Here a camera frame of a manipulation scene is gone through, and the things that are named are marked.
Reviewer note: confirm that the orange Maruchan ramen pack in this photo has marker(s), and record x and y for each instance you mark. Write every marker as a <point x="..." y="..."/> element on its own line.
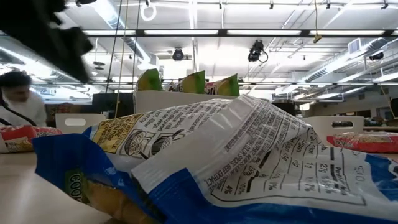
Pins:
<point x="367" y="143"/>
<point x="18" y="133"/>

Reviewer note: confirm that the black monitor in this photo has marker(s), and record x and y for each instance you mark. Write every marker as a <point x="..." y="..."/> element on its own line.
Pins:
<point x="105" y="102"/>

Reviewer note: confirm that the black overhead camera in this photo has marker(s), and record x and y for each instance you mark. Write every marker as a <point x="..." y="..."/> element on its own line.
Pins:
<point x="256" y="49"/>

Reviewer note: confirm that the black overhead light bar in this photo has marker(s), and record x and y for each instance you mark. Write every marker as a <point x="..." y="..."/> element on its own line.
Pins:
<point x="180" y="32"/>

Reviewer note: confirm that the black ceiling speaker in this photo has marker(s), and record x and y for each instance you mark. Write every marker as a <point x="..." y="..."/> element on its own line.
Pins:
<point x="376" y="56"/>

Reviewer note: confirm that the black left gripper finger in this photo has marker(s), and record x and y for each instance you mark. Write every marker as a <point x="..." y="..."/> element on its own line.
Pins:
<point x="65" y="59"/>
<point x="71" y="40"/>

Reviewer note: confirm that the silver ventilation duct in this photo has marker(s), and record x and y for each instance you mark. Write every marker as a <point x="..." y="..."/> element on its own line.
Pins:
<point x="342" y="59"/>
<point x="107" y="15"/>

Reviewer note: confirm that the white plastic bin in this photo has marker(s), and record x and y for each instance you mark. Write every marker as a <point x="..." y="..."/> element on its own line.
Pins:
<point x="93" y="123"/>
<point x="320" y="124"/>
<point x="161" y="101"/>

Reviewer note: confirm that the blue Maruchan ramen pack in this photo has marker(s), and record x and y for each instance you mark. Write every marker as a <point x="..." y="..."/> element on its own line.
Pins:
<point x="217" y="155"/>

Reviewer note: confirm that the round black ceiling fixture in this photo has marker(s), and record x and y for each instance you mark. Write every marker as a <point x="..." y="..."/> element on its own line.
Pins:
<point x="178" y="55"/>

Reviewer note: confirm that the person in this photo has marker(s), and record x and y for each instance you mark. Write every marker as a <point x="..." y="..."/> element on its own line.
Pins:
<point x="28" y="109"/>

